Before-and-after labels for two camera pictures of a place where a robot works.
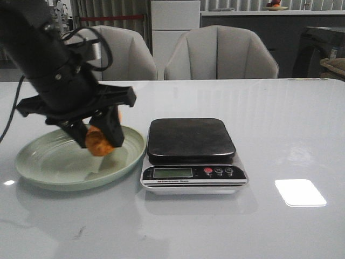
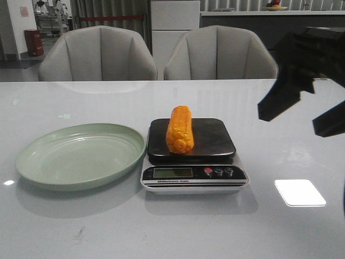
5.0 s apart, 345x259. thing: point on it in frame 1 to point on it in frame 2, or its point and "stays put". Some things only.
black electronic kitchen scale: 192,156 stays put
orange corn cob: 97,143 to 179,137
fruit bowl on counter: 274,5 stays put
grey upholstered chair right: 219,52 stays put
